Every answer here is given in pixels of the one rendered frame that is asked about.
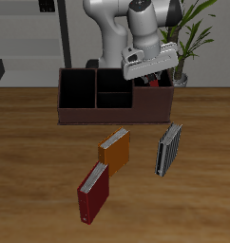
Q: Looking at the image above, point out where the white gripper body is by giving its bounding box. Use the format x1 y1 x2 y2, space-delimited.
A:
121 42 180 82

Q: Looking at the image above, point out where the red book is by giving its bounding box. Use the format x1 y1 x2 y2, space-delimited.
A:
145 74 161 88
76 160 110 226

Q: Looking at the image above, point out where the dark brown desk caddy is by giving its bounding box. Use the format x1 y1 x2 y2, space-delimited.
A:
57 66 175 126

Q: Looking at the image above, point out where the grey striped book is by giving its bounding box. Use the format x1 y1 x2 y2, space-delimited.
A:
154 121 183 178

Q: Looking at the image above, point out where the orange book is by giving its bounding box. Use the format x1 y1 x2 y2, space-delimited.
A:
98 126 131 178

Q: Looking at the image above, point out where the green pot plant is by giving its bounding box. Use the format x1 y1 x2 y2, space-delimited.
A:
159 0 218 87

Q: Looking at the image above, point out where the white shelf unit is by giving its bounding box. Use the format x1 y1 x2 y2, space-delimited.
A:
0 0 66 88

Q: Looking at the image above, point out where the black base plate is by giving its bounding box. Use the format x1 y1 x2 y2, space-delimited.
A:
86 58 101 69

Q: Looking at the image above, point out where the black upright post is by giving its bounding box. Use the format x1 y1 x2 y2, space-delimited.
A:
57 0 72 69

